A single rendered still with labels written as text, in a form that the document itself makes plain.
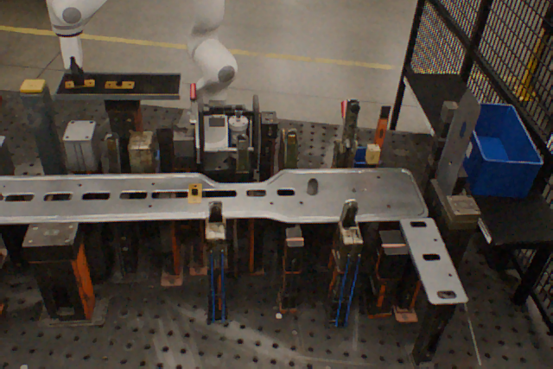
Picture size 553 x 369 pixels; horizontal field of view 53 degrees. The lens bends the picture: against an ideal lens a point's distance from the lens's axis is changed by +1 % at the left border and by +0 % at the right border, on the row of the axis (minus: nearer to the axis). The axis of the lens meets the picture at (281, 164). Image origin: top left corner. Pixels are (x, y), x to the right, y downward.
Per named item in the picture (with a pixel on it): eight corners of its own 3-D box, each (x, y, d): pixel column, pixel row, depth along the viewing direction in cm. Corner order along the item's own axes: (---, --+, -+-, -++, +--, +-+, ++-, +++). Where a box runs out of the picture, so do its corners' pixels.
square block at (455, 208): (424, 297, 170) (454, 214, 147) (417, 277, 176) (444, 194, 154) (449, 296, 171) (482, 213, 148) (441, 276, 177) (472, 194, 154)
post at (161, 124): (164, 222, 189) (155, 127, 164) (166, 212, 193) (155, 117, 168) (179, 221, 189) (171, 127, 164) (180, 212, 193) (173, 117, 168)
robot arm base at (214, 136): (191, 117, 223) (189, 80, 211) (238, 122, 224) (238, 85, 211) (182, 149, 209) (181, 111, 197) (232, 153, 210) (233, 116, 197)
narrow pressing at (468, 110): (446, 205, 159) (479, 106, 138) (434, 179, 168) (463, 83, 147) (448, 205, 159) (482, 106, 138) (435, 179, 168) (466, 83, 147)
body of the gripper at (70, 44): (54, 20, 160) (62, 54, 167) (53, 35, 152) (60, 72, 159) (82, 19, 162) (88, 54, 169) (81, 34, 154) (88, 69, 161)
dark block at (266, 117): (257, 221, 191) (262, 123, 165) (256, 207, 197) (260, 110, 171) (271, 221, 192) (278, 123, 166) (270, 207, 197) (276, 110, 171)
